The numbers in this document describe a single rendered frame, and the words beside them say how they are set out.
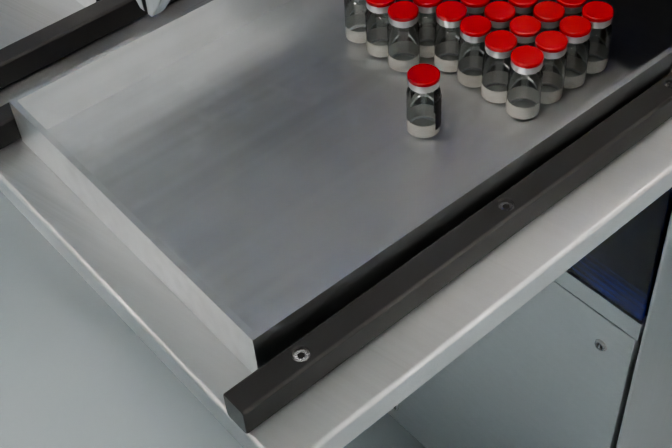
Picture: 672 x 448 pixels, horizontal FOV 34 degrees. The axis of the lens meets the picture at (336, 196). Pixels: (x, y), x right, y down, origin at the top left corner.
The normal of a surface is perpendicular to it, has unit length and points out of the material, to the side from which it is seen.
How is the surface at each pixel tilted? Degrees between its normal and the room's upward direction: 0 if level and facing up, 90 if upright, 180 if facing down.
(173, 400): 0
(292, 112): 0
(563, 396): 90
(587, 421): 90
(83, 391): 0
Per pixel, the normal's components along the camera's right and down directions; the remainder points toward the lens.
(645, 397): -0.76, 0.50
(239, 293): -0.06, -0.70
